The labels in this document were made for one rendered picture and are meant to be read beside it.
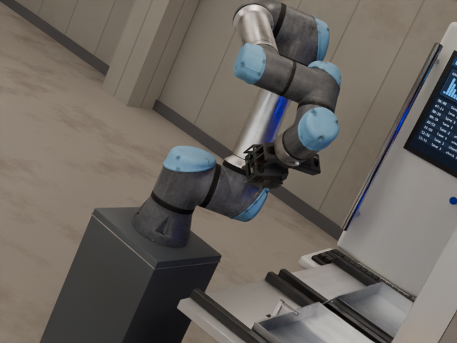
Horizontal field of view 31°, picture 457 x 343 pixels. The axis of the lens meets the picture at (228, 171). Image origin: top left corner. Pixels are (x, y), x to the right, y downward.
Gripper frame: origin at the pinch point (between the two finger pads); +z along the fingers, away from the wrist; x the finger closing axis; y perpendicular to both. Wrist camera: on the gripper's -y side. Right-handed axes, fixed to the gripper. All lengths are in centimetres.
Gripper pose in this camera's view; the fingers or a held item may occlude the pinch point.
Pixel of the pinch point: (258, 179)
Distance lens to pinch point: 191.7
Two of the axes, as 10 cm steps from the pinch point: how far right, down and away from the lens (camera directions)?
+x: 1.1, 9.5, -2.9
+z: -3.9, 3.1, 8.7
